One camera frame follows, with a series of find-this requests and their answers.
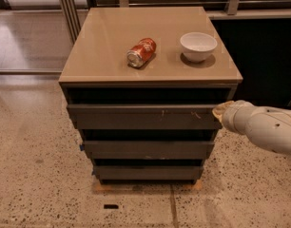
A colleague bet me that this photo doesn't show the grey bottom drawer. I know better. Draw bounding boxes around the grey bottom drawer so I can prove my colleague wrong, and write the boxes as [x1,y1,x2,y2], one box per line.
[93,166,204,181]

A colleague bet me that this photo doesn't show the grey drawer cabinet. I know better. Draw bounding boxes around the grey drawer cabinet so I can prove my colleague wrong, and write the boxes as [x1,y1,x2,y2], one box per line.
[57,6,243,185]

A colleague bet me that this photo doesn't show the grey middle drawer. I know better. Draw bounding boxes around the grey middle drawer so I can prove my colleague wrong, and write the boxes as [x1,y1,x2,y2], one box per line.
[82,141,214,160]

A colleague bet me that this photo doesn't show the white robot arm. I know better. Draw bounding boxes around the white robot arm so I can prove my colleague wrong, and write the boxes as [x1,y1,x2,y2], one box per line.
[212,100,291,156]

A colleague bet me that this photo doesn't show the grey drawer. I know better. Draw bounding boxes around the grey drawer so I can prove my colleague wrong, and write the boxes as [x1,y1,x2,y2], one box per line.
[82,141,214,160]
[68,104,222,130]
[93,166,204,181]

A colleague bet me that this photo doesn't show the white ceramic bowl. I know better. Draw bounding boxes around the white ceramic bowl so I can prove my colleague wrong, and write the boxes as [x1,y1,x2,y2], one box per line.
[180,32,218,63]

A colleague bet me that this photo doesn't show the crushed orange soda can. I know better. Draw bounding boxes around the crushed orange soda can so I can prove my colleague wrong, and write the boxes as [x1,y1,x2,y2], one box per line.
[126,38,156,68]

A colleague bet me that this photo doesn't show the grey top drawer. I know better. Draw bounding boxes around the grey top drawer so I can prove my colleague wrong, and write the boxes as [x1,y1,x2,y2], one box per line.
[68,104,222,130]

